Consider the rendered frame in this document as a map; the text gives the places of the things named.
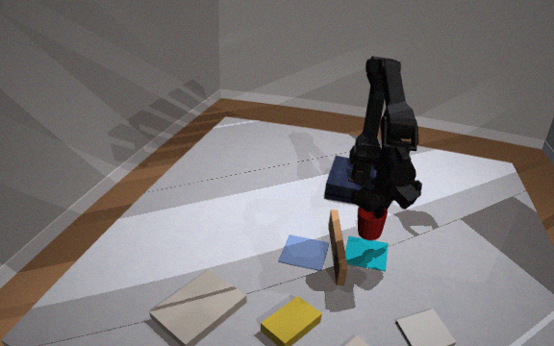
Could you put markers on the yellow rectangular block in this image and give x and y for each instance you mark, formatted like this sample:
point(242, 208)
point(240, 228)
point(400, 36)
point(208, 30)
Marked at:
point(291, 322)

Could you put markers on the beige flat square pad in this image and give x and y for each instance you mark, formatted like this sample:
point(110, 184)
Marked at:
point(356, 341)

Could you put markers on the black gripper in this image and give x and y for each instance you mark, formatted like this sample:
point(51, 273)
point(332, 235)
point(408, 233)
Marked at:
point(374, 200)

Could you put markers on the brown wooden plank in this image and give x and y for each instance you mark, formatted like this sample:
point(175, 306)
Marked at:
point(339, 256)

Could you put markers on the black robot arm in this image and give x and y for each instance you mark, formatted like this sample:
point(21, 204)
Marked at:
point(398, 122)

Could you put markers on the red cup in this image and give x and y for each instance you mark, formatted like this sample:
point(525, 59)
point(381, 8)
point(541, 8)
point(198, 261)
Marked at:
point(369, 226)

